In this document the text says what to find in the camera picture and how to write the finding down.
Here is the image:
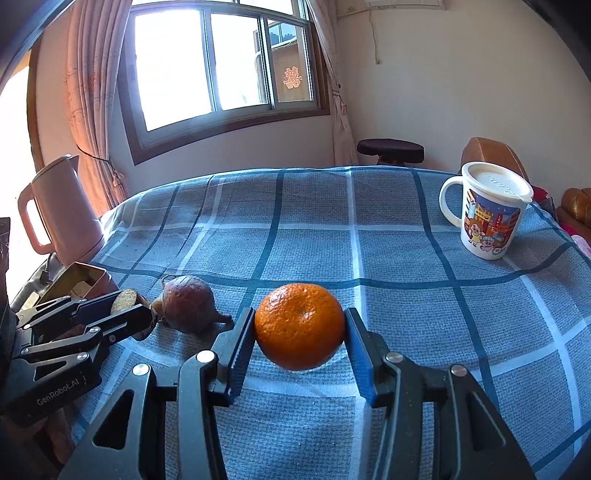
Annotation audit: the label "white wall cable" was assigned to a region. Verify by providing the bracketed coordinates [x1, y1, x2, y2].
[369, 9, 382, 65]

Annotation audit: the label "brown kiwi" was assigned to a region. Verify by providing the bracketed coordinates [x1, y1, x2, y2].
[111, 288, 151, 317]

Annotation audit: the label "brown leather sofa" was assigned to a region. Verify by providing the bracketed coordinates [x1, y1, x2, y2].
[554, 187, 591, 236]

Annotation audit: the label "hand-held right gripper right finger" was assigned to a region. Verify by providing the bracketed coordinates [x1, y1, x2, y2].
[344, 307, 536, 480]

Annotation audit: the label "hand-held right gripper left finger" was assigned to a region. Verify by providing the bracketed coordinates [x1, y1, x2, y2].
[58, 306, 257, 480]

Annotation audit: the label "black round stool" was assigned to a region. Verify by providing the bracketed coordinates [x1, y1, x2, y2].
[356, 138, 426, 166]

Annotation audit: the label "gold metal tray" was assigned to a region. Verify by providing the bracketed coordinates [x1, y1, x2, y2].
[34, 262, 121, 308]

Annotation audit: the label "blue plaid tablecloth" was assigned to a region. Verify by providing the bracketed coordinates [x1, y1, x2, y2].
[9, 166, 591, 480]

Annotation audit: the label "white sheer curtain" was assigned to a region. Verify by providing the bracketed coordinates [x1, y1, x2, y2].
[307, 0, 360, 167]

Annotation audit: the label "pink electric kettle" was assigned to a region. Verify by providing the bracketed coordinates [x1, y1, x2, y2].
[17, 154, 105, 267]

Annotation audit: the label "red round radish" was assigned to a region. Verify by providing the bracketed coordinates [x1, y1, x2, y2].
[161, 275, 234, 335]

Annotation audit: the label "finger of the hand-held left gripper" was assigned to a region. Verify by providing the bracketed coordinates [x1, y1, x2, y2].
[20, 304, 158, 383]
[16, 291, 122, 345]

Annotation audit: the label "white air conditioner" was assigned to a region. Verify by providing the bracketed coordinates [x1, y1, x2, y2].
[367, 0, 446, 11]

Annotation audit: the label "orange mandarin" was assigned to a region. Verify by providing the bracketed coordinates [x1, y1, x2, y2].
[254, 283, 347, 371]

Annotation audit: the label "brown leather chair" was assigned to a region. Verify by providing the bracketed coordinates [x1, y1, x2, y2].
[460, 137, 532, 185]

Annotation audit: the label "white cartoon mug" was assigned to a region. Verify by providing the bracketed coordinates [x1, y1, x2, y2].
[438, 161, 535, 261]

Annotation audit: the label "wooden framed window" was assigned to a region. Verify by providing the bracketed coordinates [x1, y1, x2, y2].
[117, 0, 331, 165]

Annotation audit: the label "pink patterned curtain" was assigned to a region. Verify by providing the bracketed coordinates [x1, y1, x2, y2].
[65, 0, 136, 217]

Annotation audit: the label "wooden door frame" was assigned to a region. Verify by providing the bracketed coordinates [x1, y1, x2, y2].
[25, 37, 47, 172]

